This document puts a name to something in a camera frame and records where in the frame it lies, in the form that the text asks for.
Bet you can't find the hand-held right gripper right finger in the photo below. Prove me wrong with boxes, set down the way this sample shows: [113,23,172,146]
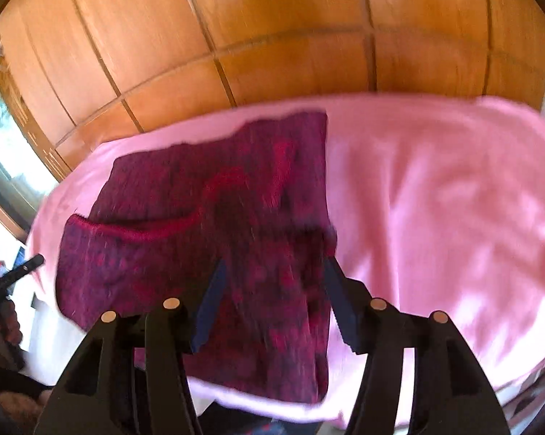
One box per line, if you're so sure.
[323,256,511,435]

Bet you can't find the red black patterned knit garment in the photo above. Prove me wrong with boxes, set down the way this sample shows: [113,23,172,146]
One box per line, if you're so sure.
[55,109,339,405]

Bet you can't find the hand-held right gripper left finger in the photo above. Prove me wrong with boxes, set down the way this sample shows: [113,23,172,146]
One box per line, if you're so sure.
[33,260,228,435]

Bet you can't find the wooden panelled wardrobe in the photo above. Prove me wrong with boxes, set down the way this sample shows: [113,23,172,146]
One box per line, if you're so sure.
[0,0,545,182]

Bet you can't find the person's left hand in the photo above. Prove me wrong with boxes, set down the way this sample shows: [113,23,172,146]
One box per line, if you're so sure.
[0,300,24,354]

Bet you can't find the pink bed sheet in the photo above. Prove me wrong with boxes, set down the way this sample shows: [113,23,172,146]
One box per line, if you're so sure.
[25,93,545,431]

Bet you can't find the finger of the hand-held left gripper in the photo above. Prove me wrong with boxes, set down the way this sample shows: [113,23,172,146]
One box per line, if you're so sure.
[0,254,45,291]

